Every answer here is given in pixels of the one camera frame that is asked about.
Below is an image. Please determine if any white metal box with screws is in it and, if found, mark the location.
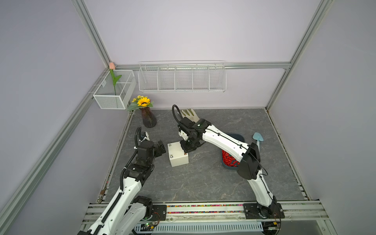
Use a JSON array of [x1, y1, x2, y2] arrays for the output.
[[167, 142, 189, 167]]

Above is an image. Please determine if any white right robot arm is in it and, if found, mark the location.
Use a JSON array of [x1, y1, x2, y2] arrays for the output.
[[177, 117, 285, 219]]

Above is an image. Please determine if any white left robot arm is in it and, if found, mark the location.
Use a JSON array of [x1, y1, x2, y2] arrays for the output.
[[78, 140, 166, 235]]

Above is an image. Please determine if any pile of red sleeves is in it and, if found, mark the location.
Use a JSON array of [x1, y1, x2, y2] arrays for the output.
[[222, 150, 240, 169]]

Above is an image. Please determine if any white work glove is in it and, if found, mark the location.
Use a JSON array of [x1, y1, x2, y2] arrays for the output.
[[180, 109, 200, 122]]

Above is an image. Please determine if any dark purple glass vase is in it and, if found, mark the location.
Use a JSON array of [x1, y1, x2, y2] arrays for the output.
[[141, 107, 157, 128]]

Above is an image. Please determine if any dark blue tray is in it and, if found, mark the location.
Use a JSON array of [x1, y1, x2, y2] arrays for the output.
[[221, 133, 245, 170]]

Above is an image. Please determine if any yellow sunflower bouquet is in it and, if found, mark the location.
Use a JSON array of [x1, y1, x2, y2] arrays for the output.
[[126, 96, 153, 112]]

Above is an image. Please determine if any light blue garden trowel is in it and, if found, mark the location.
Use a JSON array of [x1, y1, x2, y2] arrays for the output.
[[253, 132, 264, 148]]

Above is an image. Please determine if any pink artificial tulip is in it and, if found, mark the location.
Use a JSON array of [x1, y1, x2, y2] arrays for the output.
[[109, 62, 122, 95]]

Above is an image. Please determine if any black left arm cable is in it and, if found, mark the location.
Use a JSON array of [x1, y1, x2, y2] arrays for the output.
[[134, 126, 143, 149]]

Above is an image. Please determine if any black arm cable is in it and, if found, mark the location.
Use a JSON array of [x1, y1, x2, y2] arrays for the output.
[[134, 126, 143, 149], [171, 104, 189, 130]]

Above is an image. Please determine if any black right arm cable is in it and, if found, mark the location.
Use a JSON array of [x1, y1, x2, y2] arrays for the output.
[[171, 104, 189, 130]]

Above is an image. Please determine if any long white wire shelf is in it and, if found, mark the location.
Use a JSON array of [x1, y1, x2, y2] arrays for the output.
[[138, 60, 227, 93]]

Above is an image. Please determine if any small white wire basket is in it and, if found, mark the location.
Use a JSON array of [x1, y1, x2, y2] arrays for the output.
[[93, 70, 137, 110]]

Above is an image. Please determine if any white vented cable duct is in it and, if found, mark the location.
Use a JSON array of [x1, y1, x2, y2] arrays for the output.
[[134, 221, 264, 235]]

